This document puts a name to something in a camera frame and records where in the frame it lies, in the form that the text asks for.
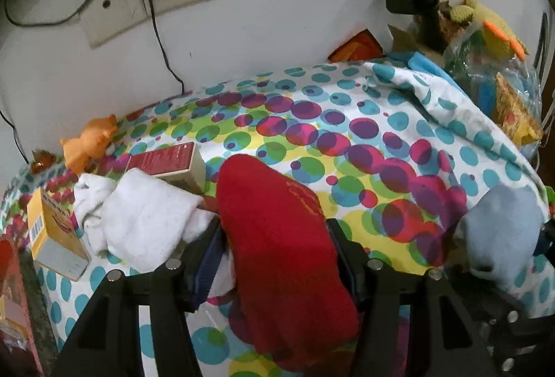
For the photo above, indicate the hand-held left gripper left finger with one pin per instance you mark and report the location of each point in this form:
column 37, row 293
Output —
column 208, row 268

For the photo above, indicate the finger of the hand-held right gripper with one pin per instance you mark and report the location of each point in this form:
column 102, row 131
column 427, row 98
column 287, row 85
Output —
column 544, row 238
column 520, row 338

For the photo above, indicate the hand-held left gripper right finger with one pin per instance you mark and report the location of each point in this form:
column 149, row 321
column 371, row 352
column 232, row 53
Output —
column 349, row 268

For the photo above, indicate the blue sock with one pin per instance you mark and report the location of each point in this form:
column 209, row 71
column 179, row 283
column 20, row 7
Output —
column 498, row 229

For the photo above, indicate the red sock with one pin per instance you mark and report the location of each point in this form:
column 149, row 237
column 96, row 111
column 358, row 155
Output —
column 282, row 238

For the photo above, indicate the white sock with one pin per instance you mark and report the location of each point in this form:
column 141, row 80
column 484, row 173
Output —
column 143, row 220

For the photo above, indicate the dark red box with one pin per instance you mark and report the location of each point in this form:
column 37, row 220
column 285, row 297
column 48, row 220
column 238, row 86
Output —
column 164, row 158

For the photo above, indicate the yellow snack packet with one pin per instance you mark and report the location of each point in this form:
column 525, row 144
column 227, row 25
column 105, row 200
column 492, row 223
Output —
column 516, row 112

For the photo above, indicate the polka dot tablecloth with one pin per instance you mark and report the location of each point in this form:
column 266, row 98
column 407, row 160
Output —
column 347, row 134

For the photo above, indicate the small yellow box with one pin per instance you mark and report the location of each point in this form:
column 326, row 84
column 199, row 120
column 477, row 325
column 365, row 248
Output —
column 52, row 238

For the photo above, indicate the orange toy animal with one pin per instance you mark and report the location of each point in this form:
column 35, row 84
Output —
column 91, row 140

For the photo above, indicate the clear bag of snacks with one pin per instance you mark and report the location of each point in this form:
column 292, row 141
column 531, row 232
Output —
column 472, row 73

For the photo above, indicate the yellow knitted toy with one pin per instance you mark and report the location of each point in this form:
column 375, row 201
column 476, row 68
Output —
column 498, row 36

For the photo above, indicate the blue cloth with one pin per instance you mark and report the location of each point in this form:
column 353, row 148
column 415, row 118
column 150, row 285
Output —
column 427, row 64

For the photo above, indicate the red orange packet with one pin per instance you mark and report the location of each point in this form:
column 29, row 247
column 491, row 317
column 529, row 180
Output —
column 355, row 49

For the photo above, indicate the brown cardboard piece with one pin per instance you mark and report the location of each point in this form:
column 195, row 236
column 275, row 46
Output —
column 403, row 40

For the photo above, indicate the beige single-hole wall plate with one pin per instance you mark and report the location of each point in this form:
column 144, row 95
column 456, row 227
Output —
column 108, row 21

